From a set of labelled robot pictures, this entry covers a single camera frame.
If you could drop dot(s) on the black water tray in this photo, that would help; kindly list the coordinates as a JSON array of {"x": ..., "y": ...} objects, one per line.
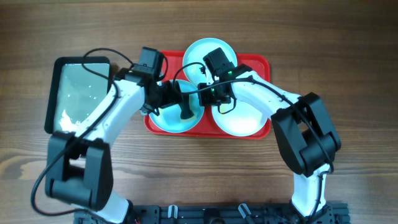
[{"x": 78, "y": 86}]

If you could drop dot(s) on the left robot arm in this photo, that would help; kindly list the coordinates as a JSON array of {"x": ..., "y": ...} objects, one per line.
[{"x": 79, "y": 168}]

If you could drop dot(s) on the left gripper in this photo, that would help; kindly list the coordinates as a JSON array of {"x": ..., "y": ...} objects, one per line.
[{"x": 170, "y": 98}]

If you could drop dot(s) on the green yellow sponge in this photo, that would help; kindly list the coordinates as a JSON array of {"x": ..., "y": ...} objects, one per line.
[{"x": 186, "y": 113}]

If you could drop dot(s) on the light blue plate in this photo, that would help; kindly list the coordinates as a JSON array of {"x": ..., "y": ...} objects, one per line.
[
  {"x": 197, "y": 51},
  {"x": 169, "y": 118}
]

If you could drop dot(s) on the white plate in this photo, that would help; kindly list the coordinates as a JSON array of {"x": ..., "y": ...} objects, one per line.
[{"x": 241, "y": 121}]

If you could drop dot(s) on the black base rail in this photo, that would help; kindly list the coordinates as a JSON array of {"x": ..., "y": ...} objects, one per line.
[{"x": 263, "y": 214}]

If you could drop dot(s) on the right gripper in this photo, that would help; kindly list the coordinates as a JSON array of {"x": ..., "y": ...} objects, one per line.
[{"x": 204, "y": 101}]

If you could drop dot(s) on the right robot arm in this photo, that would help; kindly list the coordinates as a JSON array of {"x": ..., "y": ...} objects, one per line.
[{"x": 305, "y": 135}]

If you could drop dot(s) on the red plastic tray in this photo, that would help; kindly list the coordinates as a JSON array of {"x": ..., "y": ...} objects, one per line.
[{"x": 207, "y": 128}]

